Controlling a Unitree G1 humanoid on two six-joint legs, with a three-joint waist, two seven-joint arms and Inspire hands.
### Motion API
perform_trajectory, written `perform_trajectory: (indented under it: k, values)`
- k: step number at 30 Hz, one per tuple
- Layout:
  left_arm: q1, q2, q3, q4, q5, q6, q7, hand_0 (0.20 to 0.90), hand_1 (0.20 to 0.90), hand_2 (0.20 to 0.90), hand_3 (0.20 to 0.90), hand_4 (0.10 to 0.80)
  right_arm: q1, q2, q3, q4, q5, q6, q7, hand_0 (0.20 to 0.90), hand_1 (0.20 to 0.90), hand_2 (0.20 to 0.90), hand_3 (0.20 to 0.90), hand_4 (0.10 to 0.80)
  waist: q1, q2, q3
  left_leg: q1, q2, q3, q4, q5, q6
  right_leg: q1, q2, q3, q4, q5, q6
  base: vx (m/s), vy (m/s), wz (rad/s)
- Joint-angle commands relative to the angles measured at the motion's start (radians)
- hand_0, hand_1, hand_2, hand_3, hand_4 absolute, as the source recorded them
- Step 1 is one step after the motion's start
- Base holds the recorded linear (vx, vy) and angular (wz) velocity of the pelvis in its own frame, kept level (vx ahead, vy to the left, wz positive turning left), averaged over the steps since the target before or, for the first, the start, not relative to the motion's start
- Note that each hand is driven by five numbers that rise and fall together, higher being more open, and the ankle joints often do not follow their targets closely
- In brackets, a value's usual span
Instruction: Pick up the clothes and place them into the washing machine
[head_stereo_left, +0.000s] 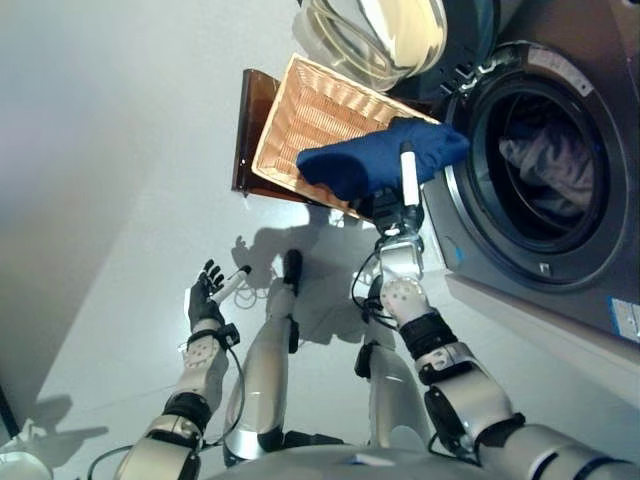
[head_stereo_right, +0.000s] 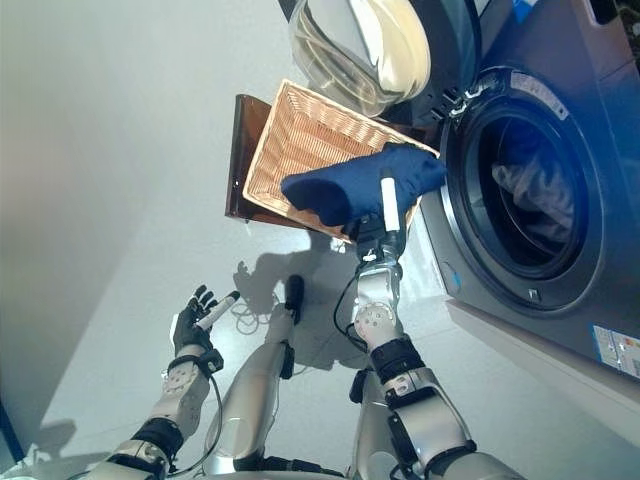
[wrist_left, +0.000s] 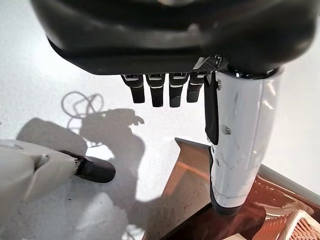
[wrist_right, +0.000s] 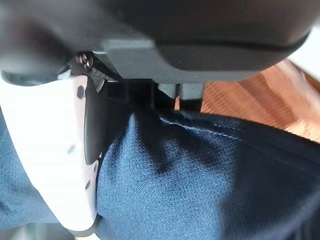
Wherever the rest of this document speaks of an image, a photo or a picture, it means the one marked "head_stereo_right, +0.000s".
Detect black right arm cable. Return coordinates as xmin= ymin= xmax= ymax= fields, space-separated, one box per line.
xmin=333 ymin=277 xmax=372 ymax=352

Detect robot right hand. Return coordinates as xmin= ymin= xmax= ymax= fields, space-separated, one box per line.
xmin=355 ymin=167 xmax=405 ymax=251

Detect white floor cable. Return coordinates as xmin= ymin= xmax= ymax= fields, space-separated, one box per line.
xmin=232 ymin=297 xmax=275 ymax=337

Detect round glass washer door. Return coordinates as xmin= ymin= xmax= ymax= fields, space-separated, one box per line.
xmin=278 ymin=0 xmax=482 ymax=119

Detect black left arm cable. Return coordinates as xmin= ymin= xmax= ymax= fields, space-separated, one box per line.
xmin=172 ymin=374 xmax=225 ymax=475

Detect brown wooden stool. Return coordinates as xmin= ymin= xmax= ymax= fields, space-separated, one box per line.
xmin=224 ymin=93 xmax=307 ymax=231

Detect silver robot leg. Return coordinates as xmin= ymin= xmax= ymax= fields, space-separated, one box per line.
xmin=203 ymin=274 xmax=306 ymax=474
xmin=347 ymin=368 xmax=401 ymax=480

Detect white washer plinth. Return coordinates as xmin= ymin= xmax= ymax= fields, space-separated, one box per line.
xmin=443 ymin=297 xmax=640 ymax=432

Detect blue garment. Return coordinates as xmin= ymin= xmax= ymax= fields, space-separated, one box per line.
xmin=280 ymin=142 xmax=449 ymax=228

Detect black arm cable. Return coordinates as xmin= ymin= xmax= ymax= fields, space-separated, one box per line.
xmin=172 ymin=374 xmax=225 ymax=475
xmin=333 ymin=277 xmax=372 ymax=352

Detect wicker laundry basket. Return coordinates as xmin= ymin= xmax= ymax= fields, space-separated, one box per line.
xmin=242 ymin=78 xmax=442 ymax=245

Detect white board black edge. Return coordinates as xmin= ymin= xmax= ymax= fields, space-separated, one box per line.
xmin=0 ymin=398 xmax=25 ymax=464

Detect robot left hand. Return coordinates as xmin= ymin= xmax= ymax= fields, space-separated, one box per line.
xmin=172 ymin=284 xmax=242 ymax=359

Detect grey robot torso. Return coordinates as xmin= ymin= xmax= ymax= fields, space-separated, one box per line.
xmin=199 ymin=468 xmax=351 ymax=480

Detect silver robot left leg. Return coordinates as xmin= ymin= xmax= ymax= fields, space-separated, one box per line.
xmin=203 ymin=274 xmax=306 ymax=474

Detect silver robot right leg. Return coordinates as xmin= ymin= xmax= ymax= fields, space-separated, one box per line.
xmin=347 ymin=368 xmax=401 ymax=480

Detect dark grey washing machine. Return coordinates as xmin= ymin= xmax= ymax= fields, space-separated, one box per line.
xmin=409 ymin=0 xmax=640 ymax=387

